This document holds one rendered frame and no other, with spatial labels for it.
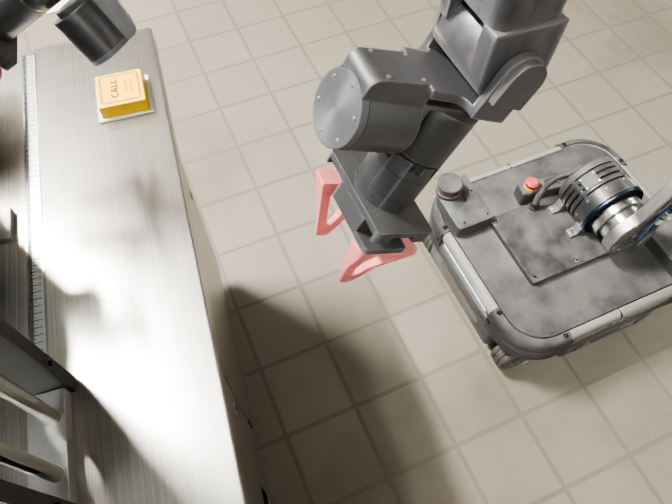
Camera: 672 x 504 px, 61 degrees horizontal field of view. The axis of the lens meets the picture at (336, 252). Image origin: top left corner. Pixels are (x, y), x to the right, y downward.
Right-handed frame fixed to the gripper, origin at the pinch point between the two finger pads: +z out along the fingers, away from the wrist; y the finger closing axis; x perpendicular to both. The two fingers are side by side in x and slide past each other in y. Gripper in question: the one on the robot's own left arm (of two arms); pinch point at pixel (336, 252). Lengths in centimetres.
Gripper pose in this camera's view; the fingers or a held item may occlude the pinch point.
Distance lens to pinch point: 56.8
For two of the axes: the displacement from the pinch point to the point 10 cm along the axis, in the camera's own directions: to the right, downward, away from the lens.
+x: 8.0, -0.5, 6.0
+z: -4.5, 6.1, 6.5
